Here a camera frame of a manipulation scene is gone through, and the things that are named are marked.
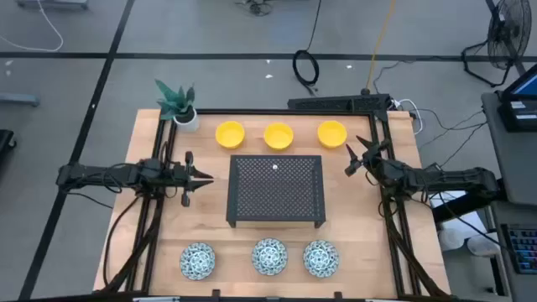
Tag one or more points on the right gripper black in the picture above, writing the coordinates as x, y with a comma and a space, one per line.
371, 159

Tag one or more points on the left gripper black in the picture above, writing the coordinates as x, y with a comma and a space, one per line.
184, 178

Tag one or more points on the yellow mini bowl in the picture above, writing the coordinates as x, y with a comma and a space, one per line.
332, 134
278, 136
230, 134

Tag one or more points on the teal patterned ceramic bowl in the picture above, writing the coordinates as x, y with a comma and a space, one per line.
269, 256
321, 258
197, 261

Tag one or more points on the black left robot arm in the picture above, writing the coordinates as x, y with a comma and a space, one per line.
105, 174

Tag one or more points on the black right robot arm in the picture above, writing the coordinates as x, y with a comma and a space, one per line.
440, 176

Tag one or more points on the green plant in white pot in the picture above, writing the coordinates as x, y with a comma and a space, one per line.
184, 115

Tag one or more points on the black perforated metal rack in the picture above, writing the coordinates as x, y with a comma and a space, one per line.
277, 193

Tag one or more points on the white round container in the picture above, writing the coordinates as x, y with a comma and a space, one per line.
482, 245
451, 239

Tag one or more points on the grey desk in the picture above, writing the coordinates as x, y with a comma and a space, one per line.
516, 168

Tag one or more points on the black laptop blue screen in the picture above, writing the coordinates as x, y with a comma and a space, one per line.
520, 113

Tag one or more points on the black floor fan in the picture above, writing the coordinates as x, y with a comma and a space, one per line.
509, 33

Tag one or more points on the black backlit keyboard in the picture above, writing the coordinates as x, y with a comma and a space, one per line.
522, 249

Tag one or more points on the black chair base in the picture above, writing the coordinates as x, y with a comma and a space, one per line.
6, 140

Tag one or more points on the grey metal bar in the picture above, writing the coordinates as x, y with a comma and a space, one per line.
19, 100

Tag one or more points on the grey metal base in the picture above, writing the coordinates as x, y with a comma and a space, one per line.
50, 3

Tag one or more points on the black aluminium frame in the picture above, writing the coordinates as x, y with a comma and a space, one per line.
272, 112

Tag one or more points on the small black bracket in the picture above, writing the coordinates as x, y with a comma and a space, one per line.
216, 293
337, 295

